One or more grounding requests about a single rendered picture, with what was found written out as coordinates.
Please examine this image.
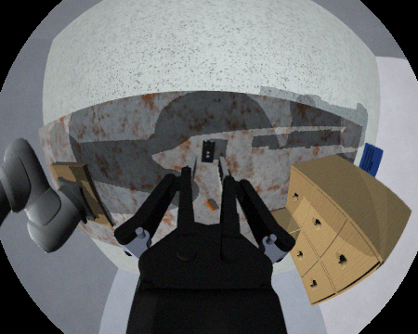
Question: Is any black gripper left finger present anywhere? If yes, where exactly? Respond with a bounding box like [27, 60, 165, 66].
[114, 154, 198, 263]

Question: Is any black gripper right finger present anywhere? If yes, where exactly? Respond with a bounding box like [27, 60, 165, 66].
[217, 157, 295, 264]

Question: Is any small wooden chest of drawers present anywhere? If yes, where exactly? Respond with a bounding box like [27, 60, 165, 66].
[285, 154, 412, 306]

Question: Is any orange aaa battery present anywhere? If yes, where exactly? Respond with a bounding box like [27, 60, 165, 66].
[205, 199, 215, 212]

